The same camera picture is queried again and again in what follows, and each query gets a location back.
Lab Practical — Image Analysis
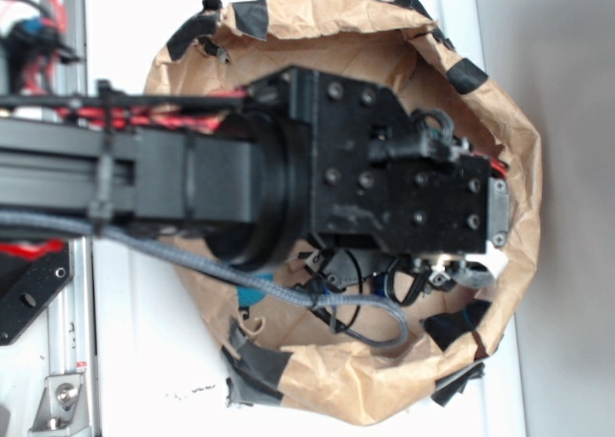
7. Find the white tray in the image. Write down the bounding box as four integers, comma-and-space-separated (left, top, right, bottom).
86, 0, 526, 436

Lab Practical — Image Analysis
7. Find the teal ball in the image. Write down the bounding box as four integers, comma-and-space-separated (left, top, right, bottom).
236, 273, 274, 309

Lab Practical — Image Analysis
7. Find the red wire bundle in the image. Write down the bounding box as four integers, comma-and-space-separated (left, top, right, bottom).
0, 0, 251, 134

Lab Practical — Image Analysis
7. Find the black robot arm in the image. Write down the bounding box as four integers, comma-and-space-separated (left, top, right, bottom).
1, 67, 509, 292

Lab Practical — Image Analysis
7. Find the brown paper bag bin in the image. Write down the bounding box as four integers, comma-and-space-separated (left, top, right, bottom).
145, 0, 543, 425

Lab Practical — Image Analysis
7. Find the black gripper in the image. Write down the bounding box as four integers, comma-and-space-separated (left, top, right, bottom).
311, 73, 509, 289

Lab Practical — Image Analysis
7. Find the grey braided cable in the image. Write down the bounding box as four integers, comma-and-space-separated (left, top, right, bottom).
0, 209, 410, 352

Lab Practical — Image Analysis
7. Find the aluminium frame rail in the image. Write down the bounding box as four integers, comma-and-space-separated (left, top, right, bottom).
47, 0, 102, 436

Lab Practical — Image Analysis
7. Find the metal corner bracket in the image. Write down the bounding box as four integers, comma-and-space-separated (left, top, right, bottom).
28, 374, 92, 437

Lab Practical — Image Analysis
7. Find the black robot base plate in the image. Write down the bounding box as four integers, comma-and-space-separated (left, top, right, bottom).
1, 240, 72, 347

